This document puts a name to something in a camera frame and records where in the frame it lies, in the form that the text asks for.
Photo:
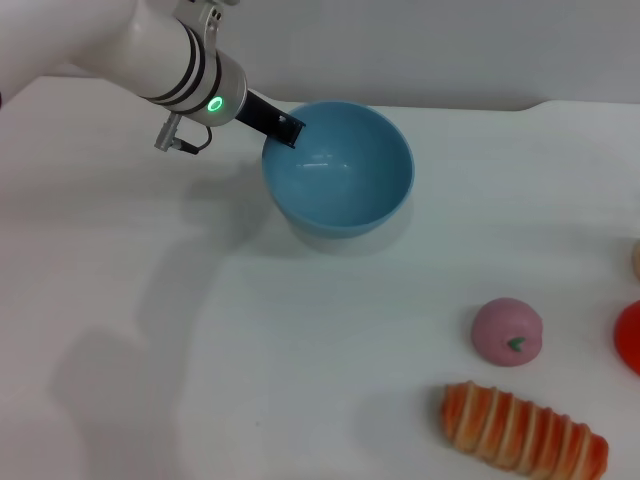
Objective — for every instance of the pink toy peach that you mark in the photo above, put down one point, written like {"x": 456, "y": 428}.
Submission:
{"x": 500, "y": 325}

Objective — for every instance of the red round toy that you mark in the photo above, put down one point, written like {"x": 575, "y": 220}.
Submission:
{"x": 631, "y": 340}

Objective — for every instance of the blue bowl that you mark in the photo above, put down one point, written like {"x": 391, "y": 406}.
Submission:
{"x": 345, "y": 185}

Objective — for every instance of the orange striped toy bread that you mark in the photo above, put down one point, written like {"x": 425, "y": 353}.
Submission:
{"x": 520, "y": 430}

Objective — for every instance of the beige round toy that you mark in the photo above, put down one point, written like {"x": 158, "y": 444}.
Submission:
{"x": 636, "y": 260}

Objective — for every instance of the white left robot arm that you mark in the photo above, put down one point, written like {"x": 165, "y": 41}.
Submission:
{"x": 125, "y": 45}

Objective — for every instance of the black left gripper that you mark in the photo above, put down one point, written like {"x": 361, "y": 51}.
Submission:
{"x": 257, "y": 112}

